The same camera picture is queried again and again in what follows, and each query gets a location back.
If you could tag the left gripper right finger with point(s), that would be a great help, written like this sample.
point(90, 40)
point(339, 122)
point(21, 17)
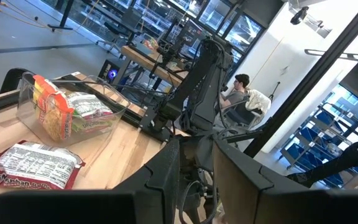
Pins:
point(284, 205)

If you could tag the background black robot arm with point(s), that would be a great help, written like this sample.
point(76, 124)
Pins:
point(179, 43)

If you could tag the black frame upright post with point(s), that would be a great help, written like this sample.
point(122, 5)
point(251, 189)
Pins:
point(306, 81)

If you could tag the blue bin storage rack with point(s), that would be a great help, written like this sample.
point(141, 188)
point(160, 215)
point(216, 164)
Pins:
point(309, 137)

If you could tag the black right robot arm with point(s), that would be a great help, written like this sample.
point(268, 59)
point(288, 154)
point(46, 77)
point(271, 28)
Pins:
point(204, 81)

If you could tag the background wooden workbench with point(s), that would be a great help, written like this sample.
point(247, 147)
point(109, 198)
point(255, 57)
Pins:
point(145, 62)

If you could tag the black computer tower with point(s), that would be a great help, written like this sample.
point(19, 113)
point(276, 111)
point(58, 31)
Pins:
point(112, 74)

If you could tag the black office chair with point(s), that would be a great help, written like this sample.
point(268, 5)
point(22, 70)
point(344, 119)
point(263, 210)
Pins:
point(238, 118)
point(126, 26)

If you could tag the black wall camera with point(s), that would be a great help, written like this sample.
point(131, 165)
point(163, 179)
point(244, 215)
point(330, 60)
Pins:
point(298, 15)

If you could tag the person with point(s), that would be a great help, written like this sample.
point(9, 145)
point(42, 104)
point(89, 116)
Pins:
point(236, 96)

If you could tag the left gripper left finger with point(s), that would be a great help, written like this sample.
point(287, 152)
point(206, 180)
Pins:
point(160, 186)

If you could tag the black floor stand pole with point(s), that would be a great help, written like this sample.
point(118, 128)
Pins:
point(64, 18)

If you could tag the black frame bracket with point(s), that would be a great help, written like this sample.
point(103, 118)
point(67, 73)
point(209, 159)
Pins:
point(11, 81)

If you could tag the white draped jacket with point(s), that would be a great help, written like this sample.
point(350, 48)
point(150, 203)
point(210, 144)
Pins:
point(258, 102)

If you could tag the orange ramen packet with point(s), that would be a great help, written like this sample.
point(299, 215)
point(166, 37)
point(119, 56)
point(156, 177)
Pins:
point(53, 115)

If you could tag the red and green ramen packet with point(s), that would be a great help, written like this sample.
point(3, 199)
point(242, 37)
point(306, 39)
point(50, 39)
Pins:
point(89, 105)

